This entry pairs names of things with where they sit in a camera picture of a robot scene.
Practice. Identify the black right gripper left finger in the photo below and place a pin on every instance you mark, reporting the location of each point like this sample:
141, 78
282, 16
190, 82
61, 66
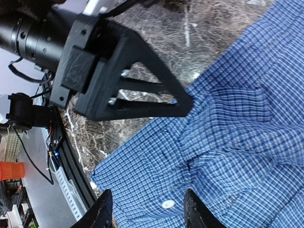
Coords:
100, 215

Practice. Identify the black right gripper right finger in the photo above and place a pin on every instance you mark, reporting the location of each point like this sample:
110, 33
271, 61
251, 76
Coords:
196, 214

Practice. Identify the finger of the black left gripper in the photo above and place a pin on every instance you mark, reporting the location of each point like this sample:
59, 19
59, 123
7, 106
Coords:
100, 102

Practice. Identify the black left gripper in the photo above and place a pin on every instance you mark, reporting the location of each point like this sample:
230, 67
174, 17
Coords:
47, 42

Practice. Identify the blue checked long sleeve shirt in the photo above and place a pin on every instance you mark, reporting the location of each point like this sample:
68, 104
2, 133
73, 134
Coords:
241, 147

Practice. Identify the orange object outside cell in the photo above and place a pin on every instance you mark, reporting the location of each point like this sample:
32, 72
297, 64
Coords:
11, 170

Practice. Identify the white slotted cable duct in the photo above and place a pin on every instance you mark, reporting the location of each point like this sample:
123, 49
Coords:
71, 194

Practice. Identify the black front table rail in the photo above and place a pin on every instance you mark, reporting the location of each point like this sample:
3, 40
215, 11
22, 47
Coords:
68, 159

